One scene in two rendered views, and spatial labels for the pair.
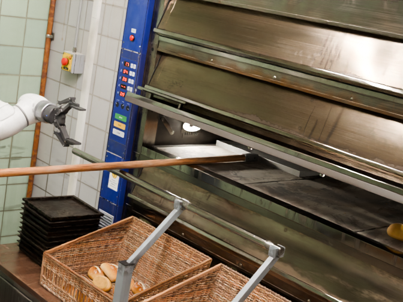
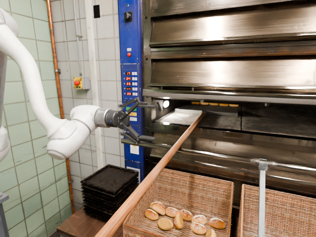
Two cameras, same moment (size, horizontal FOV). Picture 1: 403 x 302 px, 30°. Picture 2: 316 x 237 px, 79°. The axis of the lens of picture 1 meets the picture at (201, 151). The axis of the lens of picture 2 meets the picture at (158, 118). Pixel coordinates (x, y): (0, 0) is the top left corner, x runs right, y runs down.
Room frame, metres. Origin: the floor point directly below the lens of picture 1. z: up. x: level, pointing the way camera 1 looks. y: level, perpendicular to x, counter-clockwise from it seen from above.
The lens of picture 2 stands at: (2.14, 0.75, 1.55)
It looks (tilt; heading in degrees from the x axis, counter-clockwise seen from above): 14 degrees down; 338
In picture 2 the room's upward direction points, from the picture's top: straight up
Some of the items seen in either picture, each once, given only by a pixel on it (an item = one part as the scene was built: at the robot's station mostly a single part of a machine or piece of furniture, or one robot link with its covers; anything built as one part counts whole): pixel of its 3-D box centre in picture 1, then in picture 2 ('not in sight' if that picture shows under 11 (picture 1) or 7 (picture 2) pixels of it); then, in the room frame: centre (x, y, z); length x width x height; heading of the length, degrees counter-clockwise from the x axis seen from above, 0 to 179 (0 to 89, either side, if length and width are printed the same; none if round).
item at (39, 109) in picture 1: (47, 112); (106, 117); (3.02, 0.65, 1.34); 0.09 x 0.06 x 0.09; 135
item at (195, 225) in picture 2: not in sight; (198, 227); (2.97, 0.15, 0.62); 0.10 x 0.07 x 0.05; 42
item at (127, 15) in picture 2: not in sight; (126, 12); (3.51, 0.42, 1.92); 0.06 x 0.04 x 0.11; 45
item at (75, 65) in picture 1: (72, 62); (81, 82); (3.83, 0.73, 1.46); 0.10 x 0.07 x 0.10; 45
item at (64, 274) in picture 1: (124, 271); (182, 211); (3.02, 0.24, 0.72); 0.56 x 0.49 x 0.28; 45
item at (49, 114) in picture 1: (57, 116); (119, 119); (2.97, 0.60, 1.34); 0.09 x 0.07 x 0.08; 45
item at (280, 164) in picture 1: (279, 156); (207, 108); (3.67, -0.39, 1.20); 0.55 x 0.36 x 0.03; 46
